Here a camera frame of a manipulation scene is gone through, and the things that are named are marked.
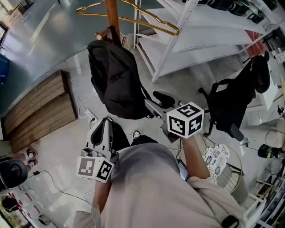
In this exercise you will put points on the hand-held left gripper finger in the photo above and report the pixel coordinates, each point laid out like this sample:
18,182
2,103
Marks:
107,135
90,135

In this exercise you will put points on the red and white slippers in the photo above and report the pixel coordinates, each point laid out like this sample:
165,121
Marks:
32,157

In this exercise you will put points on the person's shoe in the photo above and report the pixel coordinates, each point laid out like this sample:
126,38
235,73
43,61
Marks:
136,134
110,118

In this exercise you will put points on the dark phone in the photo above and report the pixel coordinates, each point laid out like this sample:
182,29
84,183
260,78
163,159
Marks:
183,170

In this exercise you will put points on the black round padded seat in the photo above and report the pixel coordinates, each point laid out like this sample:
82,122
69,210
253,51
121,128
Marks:
12,173

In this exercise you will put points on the white power strip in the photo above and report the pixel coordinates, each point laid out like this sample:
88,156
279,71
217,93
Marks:
88,114

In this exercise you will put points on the wooden coat rack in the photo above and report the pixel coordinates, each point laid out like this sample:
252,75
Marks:
112,15

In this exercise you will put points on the person's left forearm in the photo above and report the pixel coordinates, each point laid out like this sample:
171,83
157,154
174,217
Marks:
102,196

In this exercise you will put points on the cardboard box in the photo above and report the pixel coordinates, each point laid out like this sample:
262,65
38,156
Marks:
12,16

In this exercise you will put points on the black office chair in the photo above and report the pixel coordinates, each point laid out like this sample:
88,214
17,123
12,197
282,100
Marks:
236,100

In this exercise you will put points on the person's right shoe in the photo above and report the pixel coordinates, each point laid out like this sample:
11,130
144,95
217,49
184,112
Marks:
136,134

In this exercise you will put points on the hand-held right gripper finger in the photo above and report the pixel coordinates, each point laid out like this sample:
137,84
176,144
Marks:
154,108
163,98

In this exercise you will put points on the black and green helmet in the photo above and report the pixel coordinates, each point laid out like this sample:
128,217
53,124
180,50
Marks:
267,151

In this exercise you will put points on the white metal shelf rack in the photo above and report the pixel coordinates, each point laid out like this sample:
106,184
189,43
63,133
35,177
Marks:
200,33

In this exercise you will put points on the black backpack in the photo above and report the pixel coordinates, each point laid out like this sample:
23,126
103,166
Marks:
118,80

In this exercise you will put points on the person's right forearm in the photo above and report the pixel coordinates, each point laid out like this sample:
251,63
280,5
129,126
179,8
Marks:
196,158

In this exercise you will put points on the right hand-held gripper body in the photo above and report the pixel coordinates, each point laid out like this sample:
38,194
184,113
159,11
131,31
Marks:
186,119

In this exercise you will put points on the floral patterned cushion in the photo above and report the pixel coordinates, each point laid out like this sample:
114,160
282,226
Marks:
216,158

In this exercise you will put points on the brown wooden crate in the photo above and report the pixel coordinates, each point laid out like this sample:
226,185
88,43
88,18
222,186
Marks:
40,107

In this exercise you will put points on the person's black trousers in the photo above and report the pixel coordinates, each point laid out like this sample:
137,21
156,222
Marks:
121,135

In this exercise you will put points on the blue bag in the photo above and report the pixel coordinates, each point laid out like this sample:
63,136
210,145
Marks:
3,66

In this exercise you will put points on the person's left shoe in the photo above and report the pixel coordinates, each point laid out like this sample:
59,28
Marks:
110,118

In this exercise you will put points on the gold metal clothes hanger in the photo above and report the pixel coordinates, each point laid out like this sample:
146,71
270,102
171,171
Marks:
138,21

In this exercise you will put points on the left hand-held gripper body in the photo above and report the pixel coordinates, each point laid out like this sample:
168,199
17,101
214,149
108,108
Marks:
93,165

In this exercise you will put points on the black power adapter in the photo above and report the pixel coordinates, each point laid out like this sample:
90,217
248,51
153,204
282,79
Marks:
36,173

